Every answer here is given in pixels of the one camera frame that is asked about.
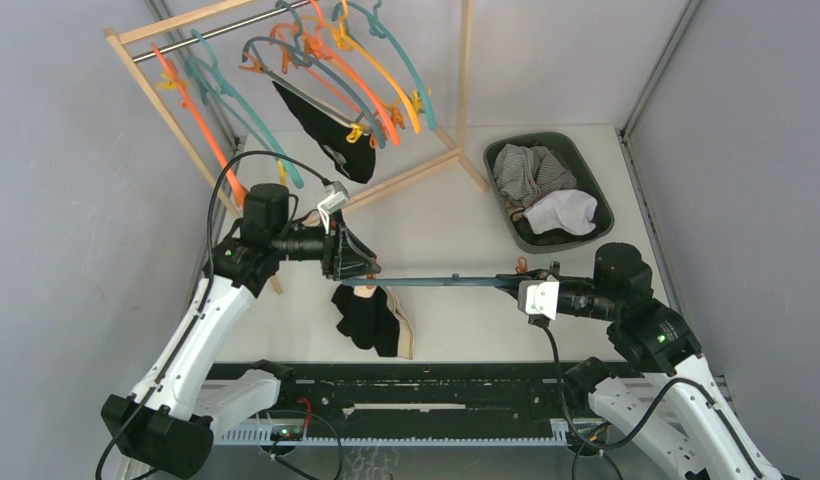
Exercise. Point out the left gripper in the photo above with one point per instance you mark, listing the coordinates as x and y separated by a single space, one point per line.
344 257

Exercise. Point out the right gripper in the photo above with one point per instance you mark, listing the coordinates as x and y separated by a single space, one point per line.
511 281

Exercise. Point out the slate blue clip hanger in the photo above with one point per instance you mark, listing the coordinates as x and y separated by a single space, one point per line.
436 281

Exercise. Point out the black underwear beige waistband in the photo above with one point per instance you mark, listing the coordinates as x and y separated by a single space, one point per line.
372 317

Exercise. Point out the white underwear black trim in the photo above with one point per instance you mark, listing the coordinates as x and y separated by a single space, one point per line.
569 210

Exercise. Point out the orange clip hanger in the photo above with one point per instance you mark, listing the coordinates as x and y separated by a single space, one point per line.
172 80

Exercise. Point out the teal hanger front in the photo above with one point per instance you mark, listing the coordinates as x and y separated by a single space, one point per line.
213 84

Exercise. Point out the teal hanger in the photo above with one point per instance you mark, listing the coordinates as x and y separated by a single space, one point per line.
213 84
304 48
418 100

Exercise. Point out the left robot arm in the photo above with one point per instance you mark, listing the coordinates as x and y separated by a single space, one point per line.
161 422

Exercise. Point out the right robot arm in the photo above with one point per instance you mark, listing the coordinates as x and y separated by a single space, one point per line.
688 427

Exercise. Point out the black hanging underwear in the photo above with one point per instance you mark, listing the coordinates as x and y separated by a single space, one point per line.
354 160

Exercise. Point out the yellow hanger on rack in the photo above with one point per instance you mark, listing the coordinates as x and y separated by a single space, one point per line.
394 114

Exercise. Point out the teal hanger back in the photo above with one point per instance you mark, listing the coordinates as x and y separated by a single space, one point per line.
418 100

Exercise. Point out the orange hanger on rack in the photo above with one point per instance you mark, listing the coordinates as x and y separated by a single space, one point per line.
314 43

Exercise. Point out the dark green laundry basket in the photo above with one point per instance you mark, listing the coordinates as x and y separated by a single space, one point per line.
570 156

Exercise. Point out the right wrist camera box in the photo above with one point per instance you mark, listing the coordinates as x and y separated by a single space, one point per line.
539 297

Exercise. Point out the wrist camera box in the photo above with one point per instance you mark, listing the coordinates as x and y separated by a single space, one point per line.
539 297
336 198

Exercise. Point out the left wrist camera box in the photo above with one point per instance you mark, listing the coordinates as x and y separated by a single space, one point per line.
336 198

